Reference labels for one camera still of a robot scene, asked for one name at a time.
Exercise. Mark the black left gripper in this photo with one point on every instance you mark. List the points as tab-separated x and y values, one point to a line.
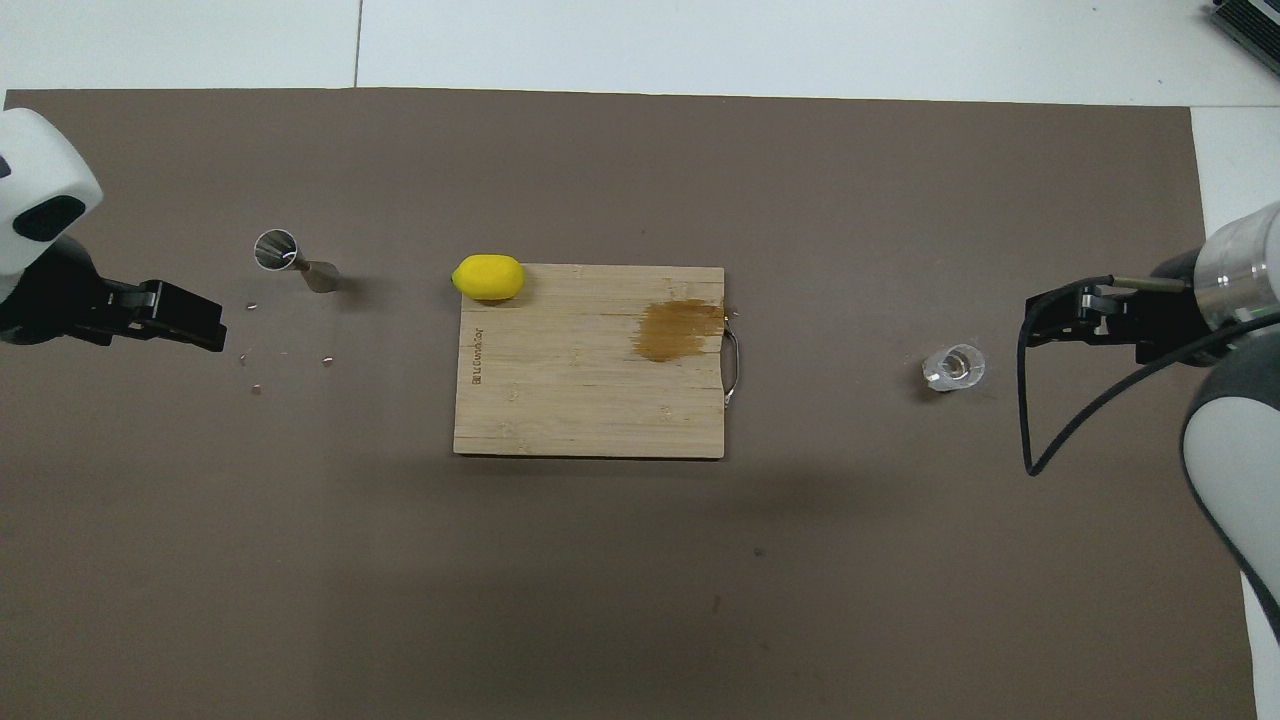
70	300

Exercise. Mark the small clear plastic cup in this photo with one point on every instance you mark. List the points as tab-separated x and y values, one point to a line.
953	368

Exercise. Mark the yellow lemon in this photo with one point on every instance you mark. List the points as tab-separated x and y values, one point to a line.
488	278

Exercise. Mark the brown table mat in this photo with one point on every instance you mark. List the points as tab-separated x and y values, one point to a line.
600	580

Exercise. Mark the bamboo cutting board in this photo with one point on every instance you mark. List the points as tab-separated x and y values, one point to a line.
570	390

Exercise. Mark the grey ribbed device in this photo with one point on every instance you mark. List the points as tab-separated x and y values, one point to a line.
1250	25

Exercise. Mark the steel double jigger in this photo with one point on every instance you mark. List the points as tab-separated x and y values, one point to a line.
310	270

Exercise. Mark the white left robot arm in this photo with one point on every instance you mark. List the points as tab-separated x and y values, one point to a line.
40	160

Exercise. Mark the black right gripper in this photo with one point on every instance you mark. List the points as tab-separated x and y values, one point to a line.
1165	310

